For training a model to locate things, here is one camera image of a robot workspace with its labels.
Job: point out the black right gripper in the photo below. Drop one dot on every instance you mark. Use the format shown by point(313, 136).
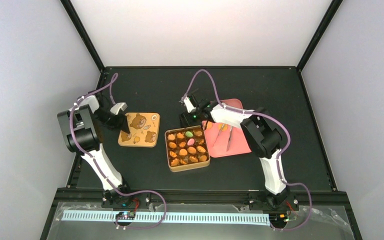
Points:
point(185, 121)

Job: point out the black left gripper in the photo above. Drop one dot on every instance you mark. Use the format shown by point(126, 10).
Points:
point(118, 123)

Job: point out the green round macaron cookie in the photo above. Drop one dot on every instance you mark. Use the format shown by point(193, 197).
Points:
point(189, 134)

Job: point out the gold cookie tin box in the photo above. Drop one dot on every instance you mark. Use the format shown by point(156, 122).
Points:
point(186, 149)

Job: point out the silver tin lid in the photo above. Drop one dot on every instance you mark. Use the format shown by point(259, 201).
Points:
point(144, 130)

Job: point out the orange swirl cookie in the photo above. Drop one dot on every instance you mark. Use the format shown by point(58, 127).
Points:
point(182, 144)

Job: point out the orange flower cookie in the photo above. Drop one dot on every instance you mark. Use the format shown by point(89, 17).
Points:
point(180, 135)
point(171, 137)

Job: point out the round waffle cookie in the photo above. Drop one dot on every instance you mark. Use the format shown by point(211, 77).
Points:
point(183, 152)

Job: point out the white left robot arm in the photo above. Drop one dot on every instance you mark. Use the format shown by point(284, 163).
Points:
point(81, 135)

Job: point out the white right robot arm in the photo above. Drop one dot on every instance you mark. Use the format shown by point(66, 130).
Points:
point(262, 138)

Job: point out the pink plastic tray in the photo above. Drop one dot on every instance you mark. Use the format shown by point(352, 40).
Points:
point(235, 145)

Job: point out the pink round macaron cookie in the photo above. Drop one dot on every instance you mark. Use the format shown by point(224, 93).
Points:
point(191, 142)

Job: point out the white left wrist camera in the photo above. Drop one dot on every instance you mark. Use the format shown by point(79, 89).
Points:
point(118, 108)

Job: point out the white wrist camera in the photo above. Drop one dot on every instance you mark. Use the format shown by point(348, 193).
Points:
point(187, 103)
point(118, 108)

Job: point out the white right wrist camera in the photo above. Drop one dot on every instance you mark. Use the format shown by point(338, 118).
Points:
point(187, 103)

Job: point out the light blue slotted cable duct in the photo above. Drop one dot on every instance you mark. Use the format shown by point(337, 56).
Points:
point(259, 219)

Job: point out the black enclosure frame post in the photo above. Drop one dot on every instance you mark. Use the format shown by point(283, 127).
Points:
point(82, 32)

